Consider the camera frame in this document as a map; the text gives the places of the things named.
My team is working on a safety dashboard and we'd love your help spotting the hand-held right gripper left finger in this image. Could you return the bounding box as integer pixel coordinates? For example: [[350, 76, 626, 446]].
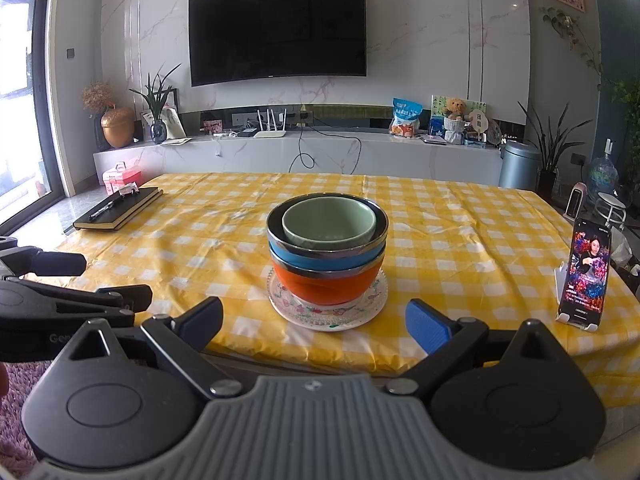
[[52, 296, 244, 400]]

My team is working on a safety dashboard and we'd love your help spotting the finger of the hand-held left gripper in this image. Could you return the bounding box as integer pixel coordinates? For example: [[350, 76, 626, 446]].
[[0, 280, 153, 331], [0, 246, 88, 281]]

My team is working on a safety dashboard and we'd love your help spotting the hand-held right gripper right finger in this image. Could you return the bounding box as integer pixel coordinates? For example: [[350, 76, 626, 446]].
[[405, 298, 576, 397]]

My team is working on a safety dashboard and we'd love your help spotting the clear glass flowered plate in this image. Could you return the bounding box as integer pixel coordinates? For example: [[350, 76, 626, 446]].
[[267, 265, 389, 322]]

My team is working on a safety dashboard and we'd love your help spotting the orange steel-rimmed bowl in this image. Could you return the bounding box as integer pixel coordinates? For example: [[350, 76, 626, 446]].
[[270, 250, 387, 306]]

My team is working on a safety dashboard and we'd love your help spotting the blue steel-rimmed bowl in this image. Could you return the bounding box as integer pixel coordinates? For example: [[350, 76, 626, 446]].
[[266, 193, 389, 272]]

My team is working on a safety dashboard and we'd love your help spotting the green ceramic bowl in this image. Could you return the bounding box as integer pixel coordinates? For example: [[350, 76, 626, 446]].
[[281, 197, 378, 252]]

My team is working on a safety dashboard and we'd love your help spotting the pink shaggy rug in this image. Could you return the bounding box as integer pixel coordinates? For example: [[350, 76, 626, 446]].
[[0, 360, 66, 480]]

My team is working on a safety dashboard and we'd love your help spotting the black pen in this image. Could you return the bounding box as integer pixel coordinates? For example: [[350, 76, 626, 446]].
[[89, 191, 126, 221]]

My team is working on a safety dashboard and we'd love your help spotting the black notebook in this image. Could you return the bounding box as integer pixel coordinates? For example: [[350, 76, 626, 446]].
[[73, 186, 164, 232]]

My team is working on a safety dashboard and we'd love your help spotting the yellow checked tablecloth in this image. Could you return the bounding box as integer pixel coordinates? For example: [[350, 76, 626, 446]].
[[52, 172, 640, 376]]

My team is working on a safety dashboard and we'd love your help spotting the red box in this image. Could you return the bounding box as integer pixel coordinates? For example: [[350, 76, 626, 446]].
[[102, 162, 142, 197]]

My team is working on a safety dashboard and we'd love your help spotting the white phone stand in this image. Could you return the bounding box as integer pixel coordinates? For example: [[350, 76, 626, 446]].
[[554, 260, 601, 333]]

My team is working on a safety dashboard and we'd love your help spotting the gold round vase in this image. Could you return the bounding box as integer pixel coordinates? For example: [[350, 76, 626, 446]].
[[101, 104, 136, 149]]

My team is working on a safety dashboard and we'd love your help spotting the smartphone with lit screen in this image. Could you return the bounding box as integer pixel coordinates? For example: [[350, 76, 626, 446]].
[[557, 216, 613, 328]]

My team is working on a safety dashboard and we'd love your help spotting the dried flower bunch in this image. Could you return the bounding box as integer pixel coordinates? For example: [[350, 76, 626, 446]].
[[81, 80, 113, 152]]

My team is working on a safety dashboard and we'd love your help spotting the white marble tv cabinet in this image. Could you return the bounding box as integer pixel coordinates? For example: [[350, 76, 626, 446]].
[[93, 127, 503, 188]]

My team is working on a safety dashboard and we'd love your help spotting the glass balcony door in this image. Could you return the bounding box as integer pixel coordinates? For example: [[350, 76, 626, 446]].
[[0, 0, 68, 226]]

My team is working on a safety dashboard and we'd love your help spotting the grey round trash can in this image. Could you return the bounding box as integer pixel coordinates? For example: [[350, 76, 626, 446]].
[[498, 141, 542, 192]]

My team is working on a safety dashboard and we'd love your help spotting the green plant in blue vase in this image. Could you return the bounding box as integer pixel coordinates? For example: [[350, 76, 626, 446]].
[[129, 63, 182, 145]]

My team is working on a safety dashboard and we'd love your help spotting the pink white small heater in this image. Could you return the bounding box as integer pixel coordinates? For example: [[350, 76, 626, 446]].
[[565, 181, 589, 218]]

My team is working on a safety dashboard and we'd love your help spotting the white router with antennas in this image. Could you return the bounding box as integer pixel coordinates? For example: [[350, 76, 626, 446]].
[[254, 108, 288, 139]]

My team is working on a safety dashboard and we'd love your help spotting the blue snack bag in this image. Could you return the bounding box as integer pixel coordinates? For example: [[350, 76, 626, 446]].
[[390, 98, 423, 138]]

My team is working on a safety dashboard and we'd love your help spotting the round paper fan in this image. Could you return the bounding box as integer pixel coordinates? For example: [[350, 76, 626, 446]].
[[467, 110, 489, 142]]

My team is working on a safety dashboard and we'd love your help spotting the tall potted plant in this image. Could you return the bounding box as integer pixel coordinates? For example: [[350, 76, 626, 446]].
[[517, 101, 593, 198]]

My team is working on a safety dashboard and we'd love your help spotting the white round stand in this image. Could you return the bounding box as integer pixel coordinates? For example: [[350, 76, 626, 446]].
[[592, 192, 628, 231]]

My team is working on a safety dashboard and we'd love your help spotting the green picture board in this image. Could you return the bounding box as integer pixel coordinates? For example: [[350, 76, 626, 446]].
[[431, 94, 488, 128]]

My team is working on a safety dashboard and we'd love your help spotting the blue water jug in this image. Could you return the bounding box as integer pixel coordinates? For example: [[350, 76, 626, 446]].
[[589, 139, 621, 196]]

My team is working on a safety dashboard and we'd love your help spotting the black curved television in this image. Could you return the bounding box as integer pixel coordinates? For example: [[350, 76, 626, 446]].
[[188, 0, 367, 87]]

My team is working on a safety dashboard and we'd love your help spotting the hanging ivy plant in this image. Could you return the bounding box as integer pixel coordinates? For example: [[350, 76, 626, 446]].
[[539, 6, 640, 136]]

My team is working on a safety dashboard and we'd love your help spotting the black cable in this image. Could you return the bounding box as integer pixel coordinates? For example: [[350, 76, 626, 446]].
[[291, 122, 363, 176]]

